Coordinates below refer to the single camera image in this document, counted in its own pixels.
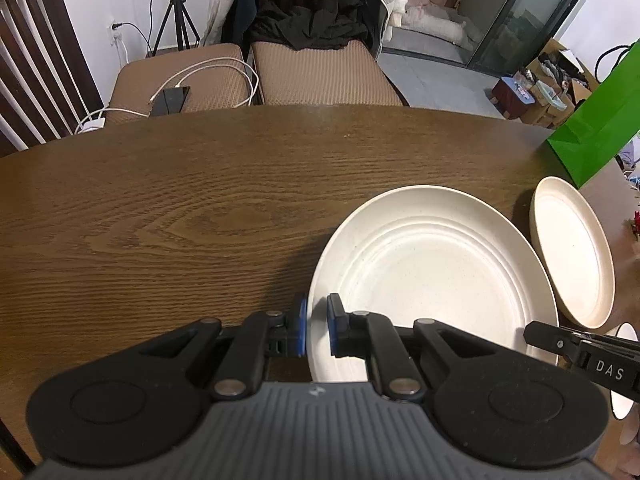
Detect dark blue garment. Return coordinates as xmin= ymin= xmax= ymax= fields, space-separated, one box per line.
xmin=232 ymin=0 xmax=273 ymax=48

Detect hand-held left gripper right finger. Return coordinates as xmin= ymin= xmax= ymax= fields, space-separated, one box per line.
xmin=326 ymin=292 xmax=501 ymax=402

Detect black clothes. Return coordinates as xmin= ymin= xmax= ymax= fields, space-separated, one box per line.
xmin=250 ymin=0 xmax=373 ymax=52

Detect white charging cable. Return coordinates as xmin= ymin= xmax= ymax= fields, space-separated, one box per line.
xmin=75 ymin=57 xmax=261 ymax=134

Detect dark wooden chair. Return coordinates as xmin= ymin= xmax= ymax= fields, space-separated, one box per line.
xmin=0 ymin=0 xmax=258 ymax=158

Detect small stool with printed top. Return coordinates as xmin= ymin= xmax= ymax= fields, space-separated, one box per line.
xmin=492 ymin=76 xmax=536 ymax=121

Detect green paper bag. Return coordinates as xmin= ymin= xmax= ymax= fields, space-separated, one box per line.
xmin=545 ymin=40 xmax=640 ymax=190

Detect black phone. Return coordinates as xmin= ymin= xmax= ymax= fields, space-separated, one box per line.
xmin=150 ymin=86 xmax=192 ymax=117

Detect wooden chair with clothes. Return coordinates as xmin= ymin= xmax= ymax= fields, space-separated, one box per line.
xmin=250 ymin=0 xmax=411 ymax=107

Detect cream plate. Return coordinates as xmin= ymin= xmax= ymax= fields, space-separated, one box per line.
xmin=529 ymin=176 xmax=616 ymax=330
xmin=306 ymin=185 xmax=560 ymax=386

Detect glass sliding door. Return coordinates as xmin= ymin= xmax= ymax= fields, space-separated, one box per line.
xmin=452 ymin=0 xmax=606 ymax=78

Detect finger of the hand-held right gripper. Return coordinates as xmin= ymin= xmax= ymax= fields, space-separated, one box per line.
xmin=524 ymin=320 xmax=584 ymax=367

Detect white bowl with black rim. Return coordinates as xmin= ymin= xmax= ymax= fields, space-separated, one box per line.
xmin=602 ymin=322 xmax=640 ymax=421

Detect cardboard box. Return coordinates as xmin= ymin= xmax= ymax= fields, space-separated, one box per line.
xmin=525 ymin=37 xmax=598 ymax=128

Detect wall plug with black cable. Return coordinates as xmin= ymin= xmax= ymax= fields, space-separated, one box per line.
xmin=107 ymin=20 xmax=153 ymax=56

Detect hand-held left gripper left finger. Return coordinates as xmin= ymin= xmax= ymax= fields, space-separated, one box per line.
xmin=135 ymin=292 xmax=308 ymax=402

